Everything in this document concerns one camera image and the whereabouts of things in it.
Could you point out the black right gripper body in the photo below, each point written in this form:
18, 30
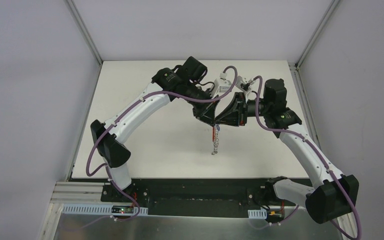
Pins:
241, 110

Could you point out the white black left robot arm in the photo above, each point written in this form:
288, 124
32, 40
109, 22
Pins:
109, 137

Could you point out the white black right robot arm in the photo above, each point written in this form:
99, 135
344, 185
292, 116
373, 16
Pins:
332, 194

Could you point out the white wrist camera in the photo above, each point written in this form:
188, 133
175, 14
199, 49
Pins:
244, 84
220, 85

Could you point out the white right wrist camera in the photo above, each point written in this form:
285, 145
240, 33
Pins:
244, 84

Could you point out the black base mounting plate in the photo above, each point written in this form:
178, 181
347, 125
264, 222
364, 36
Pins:
217, 197

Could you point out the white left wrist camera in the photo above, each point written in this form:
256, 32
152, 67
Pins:
220, 85

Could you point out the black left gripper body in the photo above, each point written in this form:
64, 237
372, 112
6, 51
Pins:
202, 109

